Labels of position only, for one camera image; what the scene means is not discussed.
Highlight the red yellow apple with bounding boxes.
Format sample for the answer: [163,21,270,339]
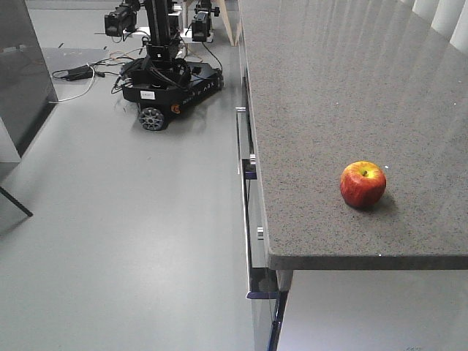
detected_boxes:
[340,161,387,208]

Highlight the black wheeled mobile robot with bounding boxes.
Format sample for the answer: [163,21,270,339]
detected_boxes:
[105,1,224,131]

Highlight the grey stone kitchen counter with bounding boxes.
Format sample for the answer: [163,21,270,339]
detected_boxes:
[239,1,467,350]

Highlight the black power adapter brick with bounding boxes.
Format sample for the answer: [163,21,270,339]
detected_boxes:
[65,65,94,81]

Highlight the dark grey leaning panel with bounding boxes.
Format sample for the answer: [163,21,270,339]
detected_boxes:
[1,1,57,156]

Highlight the white floor cable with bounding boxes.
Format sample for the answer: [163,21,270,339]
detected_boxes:
[50,68,97,104]

